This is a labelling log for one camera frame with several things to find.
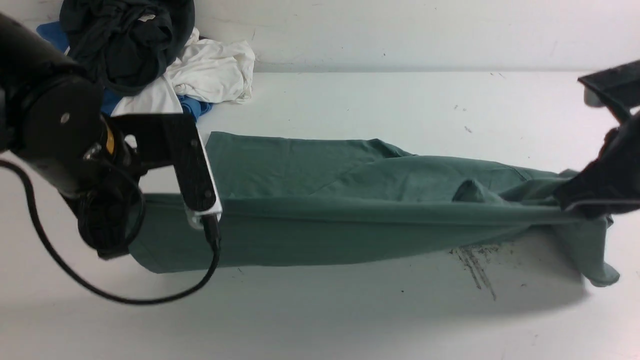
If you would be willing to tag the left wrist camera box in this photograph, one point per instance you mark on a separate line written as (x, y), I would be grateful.
(173, 140)

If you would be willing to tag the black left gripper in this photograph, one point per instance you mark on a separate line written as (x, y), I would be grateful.
(111, 213)

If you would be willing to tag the black crumpled garment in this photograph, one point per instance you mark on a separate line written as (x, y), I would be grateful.
(125, 45)

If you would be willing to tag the green long-sleeved shirt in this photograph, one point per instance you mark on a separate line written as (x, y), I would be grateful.
(304, 202)

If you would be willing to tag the blue crumpled garment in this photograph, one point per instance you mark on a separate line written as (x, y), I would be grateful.
(53, 33)

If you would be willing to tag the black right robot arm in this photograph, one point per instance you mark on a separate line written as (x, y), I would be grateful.
(621, 143)

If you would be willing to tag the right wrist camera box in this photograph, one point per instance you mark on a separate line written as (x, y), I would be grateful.
(616, 89)

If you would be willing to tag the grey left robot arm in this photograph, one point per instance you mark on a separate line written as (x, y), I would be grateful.
(56, 126)

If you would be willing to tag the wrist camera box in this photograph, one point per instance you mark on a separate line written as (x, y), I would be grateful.
(616, 89)
(173, 140)

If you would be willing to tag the white crumpled garment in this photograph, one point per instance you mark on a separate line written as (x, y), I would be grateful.
(206, 70)

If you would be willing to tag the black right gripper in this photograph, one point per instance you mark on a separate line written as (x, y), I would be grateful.
(602, 188)

